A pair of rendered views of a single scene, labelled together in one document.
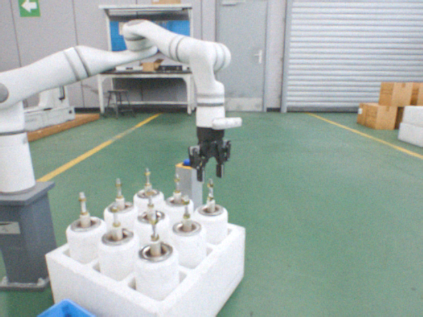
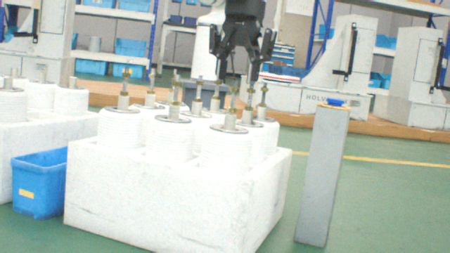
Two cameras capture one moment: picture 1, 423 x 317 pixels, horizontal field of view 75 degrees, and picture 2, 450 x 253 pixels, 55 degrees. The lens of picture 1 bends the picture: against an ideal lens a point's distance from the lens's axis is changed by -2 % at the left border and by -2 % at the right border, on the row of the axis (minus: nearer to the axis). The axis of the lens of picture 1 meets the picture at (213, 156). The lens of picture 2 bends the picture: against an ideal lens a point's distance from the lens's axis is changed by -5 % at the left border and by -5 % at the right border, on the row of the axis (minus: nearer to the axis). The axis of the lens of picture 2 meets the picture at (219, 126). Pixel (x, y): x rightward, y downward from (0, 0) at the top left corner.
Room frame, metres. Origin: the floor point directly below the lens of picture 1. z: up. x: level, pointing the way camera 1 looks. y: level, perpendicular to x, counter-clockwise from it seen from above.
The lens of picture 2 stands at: (0.55, -0.83, 0.39)
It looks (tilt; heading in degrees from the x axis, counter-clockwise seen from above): 9 degrees down; 79
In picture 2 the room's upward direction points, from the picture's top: 7 degrees clockwise
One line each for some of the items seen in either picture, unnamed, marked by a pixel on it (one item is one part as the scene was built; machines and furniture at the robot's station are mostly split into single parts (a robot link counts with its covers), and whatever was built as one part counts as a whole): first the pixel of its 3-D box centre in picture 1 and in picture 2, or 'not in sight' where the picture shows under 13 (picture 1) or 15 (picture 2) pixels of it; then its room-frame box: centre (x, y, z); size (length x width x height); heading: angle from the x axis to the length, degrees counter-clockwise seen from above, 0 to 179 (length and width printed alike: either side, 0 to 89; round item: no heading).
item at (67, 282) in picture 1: (154, 267); (187, 184); (0.70, 0.17, 0.09); 0.39 x 0.39 x 0.18; 60
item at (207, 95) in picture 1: (207, 74); not in sight; (0.73, 0.01, 0.63); 0.09 x 0.07 x 0.15; 137
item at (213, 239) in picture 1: (211, 238); (223, 176); (0.74, 0.01, 0.16); 0.10 x 0.10 x 0.18
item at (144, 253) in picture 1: (155, 251); (122, 109); (0.53, 0.12, 0.25); 0.08 x 0.08 x 0.01
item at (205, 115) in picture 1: (215, 113); not in sight; (0.73, -0.01, 0.53); 0.11 x 0.09 x 0.06; 43
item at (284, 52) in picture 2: not in sight; (272, 66); (2.50, 5.60, 0.34); 0.59 x 0.47 x 0.69; 89
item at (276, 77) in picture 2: not in sight; (278, 77); (1.54, 2.26, 0.29); 0.30 x 0.30 x 0.06
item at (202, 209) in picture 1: (210, 210); (228, 129); (0.74, 0.01, 0.25); 0.08 x 0.08 x 0.01
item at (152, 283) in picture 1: (158, 286); (118, 152); (0.53, 0.12, 0.16); 0.10 x 0.10 x 0.18
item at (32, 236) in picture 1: (27, 234); (199, 129); (0.77, 0.58, 0.15); 0.15 x 0.15 x 0.30; 89
